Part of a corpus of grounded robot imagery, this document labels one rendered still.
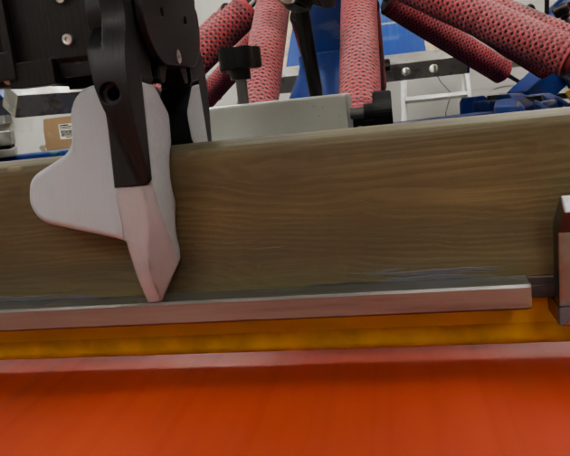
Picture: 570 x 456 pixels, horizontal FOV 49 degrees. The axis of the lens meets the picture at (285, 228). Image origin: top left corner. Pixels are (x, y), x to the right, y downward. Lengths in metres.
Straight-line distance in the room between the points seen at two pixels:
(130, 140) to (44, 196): 0.05
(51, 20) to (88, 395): 0.16
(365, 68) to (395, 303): 0.53
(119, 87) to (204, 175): 0.06
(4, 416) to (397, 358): 0.17
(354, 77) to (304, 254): 0.50
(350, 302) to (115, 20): 0.14
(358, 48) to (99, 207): 0.57
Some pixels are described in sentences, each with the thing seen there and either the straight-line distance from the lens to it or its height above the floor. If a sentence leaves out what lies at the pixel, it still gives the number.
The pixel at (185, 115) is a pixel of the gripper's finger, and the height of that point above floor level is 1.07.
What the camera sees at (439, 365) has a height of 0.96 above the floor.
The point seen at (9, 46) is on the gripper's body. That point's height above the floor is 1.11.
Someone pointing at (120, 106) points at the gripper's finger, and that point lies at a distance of 0.25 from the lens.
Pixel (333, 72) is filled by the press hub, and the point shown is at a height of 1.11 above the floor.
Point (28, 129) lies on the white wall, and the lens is 5.15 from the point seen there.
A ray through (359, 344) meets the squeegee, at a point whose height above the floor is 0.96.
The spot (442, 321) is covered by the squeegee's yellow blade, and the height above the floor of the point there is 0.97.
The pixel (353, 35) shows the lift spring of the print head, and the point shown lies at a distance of 0.82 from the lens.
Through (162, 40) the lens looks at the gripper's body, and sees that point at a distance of 0.27.
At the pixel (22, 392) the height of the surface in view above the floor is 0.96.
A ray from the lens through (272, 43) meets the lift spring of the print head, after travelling 0.85.
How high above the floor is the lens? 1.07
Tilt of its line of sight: 11 degrees down
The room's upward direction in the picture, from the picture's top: 6 degrees counter-clockwise
